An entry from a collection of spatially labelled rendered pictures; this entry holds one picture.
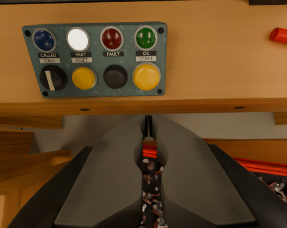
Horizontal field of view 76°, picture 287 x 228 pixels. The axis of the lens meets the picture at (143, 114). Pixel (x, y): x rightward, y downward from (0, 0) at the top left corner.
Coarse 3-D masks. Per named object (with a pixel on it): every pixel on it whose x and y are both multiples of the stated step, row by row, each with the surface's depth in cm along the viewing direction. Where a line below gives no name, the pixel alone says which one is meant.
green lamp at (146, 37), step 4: (144, 28) 18; (148, 28) 18; (140, 32) 18; (144, 32) 18; (148, 32) 18; (152, 32) 18; (136, 36) 19; (140, 36) 19; (144, 36) 18; (148, 36) 18; (152, 36) 19; (136, 40) 19; (140, 40) 19; (144, 40) 19; (148, 40) 19; (152, 40) 19; (140, 44) 19; (144, 44) 19; (148, 44) 19; (152, 44) 19
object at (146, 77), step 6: (138, 66) 20; (144, 66) 19; (150, 66) 20; (138, 72) 20; (144, 72) 19; (150, 72) 20; (156, 72) 20; (138, 78) 20; (144, 78) 20; (150, 78) 20; (156, 78) 20; (138, 84) 20; (144, 84) 20; (150, 84) 20; (156, 84) 20
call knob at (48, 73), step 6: (42, 72) 20; (48, 72) 19; (54, 72) 20; (60, 72) 20; (42, 78) 20; (48, 78) 20; (54, 78) 20; (60, 78) 20; (42, 84) 20; (48, 84) 20; (54, 84) 20; (60, 84) 20; (54, 90) 21
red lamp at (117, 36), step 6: (108, 30) 18; (114, 30) 18; (102, 36) 19; (108, 36) 18; (114, 36) 18; (120, 36) 19; (108, 42) 19; (114, 42) 19; (120, 42) 19; (114, 48) 19
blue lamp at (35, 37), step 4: (36, 32) 18; (40, 32) 18; (44, 32) 18; (36, 36) 19; (40, 36) 18; (44, 36) 18; (48, 36) 19; (36, 40) 19; (40, 40) 19; (44, 40) 19; (48, 40) 19; (52, 40) 19; (36, 44) 19; (40, 44) 19; (44, 44) 19; (48, 44) 19; (52, 44) 19; (40, 48) 19; (44, 48) 19; (48, 48) 19
